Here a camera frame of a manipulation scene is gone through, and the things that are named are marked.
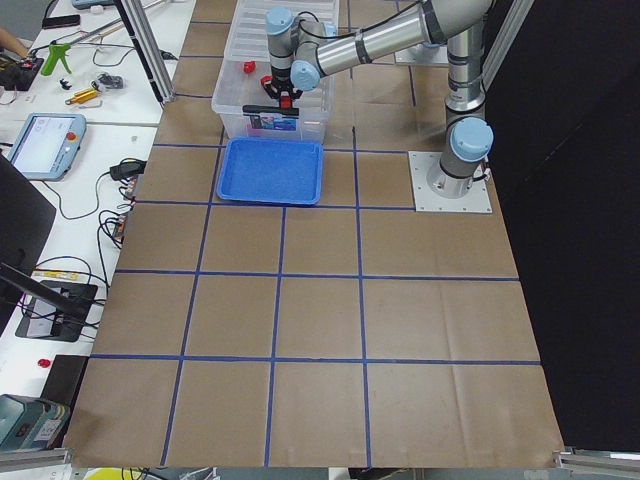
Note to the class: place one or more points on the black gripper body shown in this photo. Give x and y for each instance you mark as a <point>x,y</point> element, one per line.
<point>280,87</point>

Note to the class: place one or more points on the clear plastic box lid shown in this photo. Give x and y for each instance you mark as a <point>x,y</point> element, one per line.
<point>253,21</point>

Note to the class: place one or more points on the red block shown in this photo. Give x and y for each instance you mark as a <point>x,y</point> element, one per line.
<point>285,102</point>
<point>249,67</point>

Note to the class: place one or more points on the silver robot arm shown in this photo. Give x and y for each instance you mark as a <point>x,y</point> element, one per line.
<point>304,50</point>

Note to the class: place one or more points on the red block in box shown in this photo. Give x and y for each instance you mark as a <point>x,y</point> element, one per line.
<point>249,67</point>

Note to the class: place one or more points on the clear plastic storage box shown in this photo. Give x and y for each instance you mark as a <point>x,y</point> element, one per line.
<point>234,89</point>

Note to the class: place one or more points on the blue plastic tray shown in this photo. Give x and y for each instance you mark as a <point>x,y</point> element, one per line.
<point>261,170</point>

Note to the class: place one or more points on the black power adapter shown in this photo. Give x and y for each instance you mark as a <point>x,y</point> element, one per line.
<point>127,169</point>

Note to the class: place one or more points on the black smartphone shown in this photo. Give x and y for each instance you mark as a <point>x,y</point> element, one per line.
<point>63,21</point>

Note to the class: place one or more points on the green grabber tool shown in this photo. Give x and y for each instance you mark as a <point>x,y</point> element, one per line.
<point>57,54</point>

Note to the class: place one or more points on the teach pendant tablet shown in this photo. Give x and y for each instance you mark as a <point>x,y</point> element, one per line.
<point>47,145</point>

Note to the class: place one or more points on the black monitor stand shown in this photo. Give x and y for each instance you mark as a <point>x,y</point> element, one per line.
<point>51,310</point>

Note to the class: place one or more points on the black box latch handle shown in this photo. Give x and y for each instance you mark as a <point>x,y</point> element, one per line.
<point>259,109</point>

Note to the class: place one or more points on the aluminium frame post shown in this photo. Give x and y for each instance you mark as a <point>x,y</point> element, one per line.
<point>141,35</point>

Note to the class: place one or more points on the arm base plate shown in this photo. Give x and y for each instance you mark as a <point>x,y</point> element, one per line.
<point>436,192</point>

